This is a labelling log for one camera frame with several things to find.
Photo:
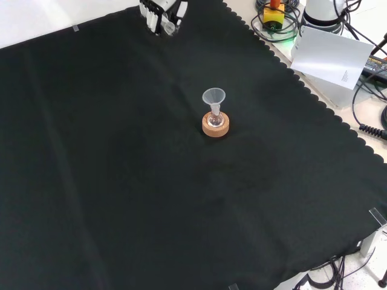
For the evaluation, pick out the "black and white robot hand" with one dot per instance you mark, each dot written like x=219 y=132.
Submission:
x=160 y=9

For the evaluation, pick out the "clear graduated cylinder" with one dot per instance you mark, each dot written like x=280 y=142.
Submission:
x=170 y=27

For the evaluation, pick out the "small glass round-bottom flask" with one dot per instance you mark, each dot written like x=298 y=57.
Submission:
x=215 y=120

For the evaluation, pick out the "clear plastic funnel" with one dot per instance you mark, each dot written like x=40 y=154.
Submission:
x=213 y=96

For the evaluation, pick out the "yellow stop button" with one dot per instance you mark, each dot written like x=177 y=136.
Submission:
x=273 y=16

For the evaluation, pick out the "black cloth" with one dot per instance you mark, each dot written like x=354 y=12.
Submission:
x=121 y=166

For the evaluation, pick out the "pale board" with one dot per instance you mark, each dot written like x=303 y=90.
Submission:
x=329 y=57

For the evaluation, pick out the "black power adapter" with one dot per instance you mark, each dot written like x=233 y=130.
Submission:
x=376 y=66

